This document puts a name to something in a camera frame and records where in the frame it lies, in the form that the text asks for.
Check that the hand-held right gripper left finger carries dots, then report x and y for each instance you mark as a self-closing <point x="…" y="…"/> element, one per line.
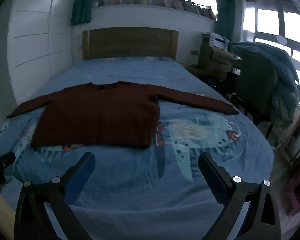
<point x="83" y="173"/>

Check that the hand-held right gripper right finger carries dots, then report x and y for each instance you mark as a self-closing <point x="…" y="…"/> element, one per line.
<point x="212" y="177"/>

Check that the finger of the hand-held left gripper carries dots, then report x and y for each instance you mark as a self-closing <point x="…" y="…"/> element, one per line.
<point x="5" y="158"/>

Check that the dark red knitted sweater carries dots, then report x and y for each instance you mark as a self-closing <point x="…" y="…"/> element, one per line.
<point x="97" y="115"/>

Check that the bed with blue printed sheet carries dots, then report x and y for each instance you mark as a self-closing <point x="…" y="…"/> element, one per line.
<point x="130" y="180"/>

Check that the dark chair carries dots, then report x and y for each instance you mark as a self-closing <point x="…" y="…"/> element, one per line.
<point x="255" y="87"/>

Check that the wooden drawer cabinet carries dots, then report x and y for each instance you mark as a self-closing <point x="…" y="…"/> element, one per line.
<point x="212" y="60"/>

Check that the white wardrobe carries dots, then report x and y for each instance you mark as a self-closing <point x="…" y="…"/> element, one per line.
<point x="32" y="42"/>

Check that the chair with blue jacket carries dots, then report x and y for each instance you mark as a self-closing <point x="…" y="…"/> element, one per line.
<point x="282" y="67"/>

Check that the stack of boxes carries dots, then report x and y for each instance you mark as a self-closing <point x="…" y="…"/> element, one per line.
<point x="218" y="41"/>

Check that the wooden headboard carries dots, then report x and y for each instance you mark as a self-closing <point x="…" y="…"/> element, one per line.
<point x="130" y="42"/>

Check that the teal curtain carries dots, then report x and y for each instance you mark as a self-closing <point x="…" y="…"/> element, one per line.
<point x="82" y="2"/>
<point x="225" y="15"/>

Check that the large side window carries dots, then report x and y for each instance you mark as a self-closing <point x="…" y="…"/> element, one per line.
<point x="267" y="22"/>

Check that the row of books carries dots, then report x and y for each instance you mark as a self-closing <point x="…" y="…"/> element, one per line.
<point x="152" y="1"/>

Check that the wall socket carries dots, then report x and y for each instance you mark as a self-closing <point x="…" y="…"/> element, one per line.
<point x="194" y="52"/>

